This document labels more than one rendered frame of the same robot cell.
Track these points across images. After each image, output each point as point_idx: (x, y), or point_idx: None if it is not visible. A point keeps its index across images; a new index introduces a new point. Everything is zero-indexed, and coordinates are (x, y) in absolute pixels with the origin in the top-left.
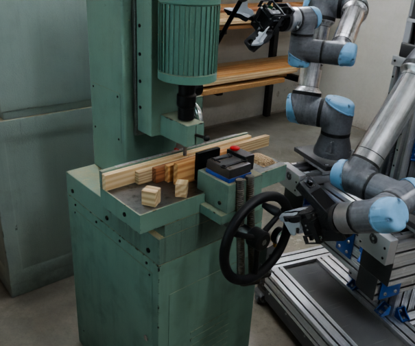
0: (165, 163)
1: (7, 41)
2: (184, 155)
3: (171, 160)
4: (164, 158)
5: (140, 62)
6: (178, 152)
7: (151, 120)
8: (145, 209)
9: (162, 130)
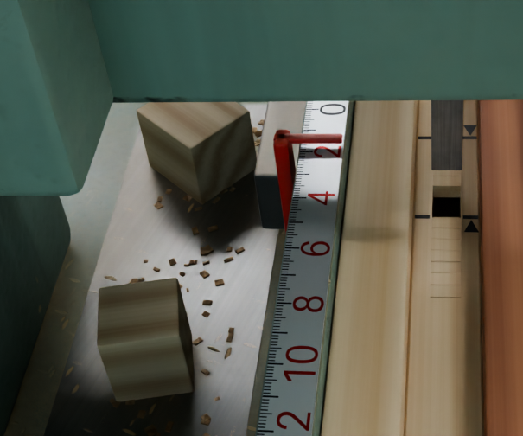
0: (497, 402)
1: None
2: (462, 163)
3: (417, 304)
4: (377, 329)
5: None
6: (347, 169)
7: (22, 0)
8: None
9: (152, 40)
